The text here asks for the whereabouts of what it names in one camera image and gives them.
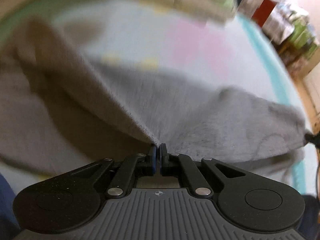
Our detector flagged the person's leg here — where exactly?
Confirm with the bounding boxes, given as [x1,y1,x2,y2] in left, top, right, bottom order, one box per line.
[297,194,320,237]
[0,172,21,239]

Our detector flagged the green storage box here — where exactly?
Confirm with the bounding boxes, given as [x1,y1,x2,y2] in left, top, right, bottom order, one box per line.
[287,17,318,58]

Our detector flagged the red cloth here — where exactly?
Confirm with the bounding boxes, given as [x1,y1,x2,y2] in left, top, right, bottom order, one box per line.
[251,0,277,29]

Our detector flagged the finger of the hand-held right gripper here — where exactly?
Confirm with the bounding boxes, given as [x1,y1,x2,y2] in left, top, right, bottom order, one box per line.
[304,132,320,150]

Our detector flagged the pile of clothes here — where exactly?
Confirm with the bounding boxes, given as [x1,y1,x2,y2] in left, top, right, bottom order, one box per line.
[250,0,318,60]

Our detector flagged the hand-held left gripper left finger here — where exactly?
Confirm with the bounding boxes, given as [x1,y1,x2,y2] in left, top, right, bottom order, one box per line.
[70,146,158,198]

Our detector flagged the grey fleece pants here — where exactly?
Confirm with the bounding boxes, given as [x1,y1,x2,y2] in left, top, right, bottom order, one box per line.
[0,17,308,179]

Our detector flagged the folded beige and green duvet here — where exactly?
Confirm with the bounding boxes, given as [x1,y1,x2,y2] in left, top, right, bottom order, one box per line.
[97,0,240,25]

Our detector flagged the person's right leg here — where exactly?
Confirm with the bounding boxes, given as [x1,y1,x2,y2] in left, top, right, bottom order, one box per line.
[297,194,320,237]

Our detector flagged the light blue printed bed sheet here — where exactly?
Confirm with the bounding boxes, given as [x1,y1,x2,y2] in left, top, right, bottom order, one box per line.
[0,0,310,198]

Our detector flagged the person's left leg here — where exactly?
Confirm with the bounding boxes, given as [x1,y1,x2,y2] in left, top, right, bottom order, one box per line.
[0,172,21,239]

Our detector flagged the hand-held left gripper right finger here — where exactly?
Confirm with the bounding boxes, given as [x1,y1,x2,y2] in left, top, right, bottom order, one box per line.
[160,144,247,198]

